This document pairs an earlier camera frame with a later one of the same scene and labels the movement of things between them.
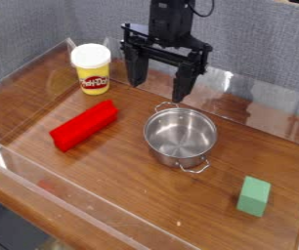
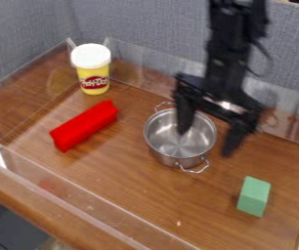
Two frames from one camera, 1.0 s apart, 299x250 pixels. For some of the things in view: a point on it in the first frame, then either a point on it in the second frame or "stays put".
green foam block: x=254 y=198 stays put
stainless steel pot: x=179 y=136 stays put
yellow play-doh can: x=93 y=58 stays put
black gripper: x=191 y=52 → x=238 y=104
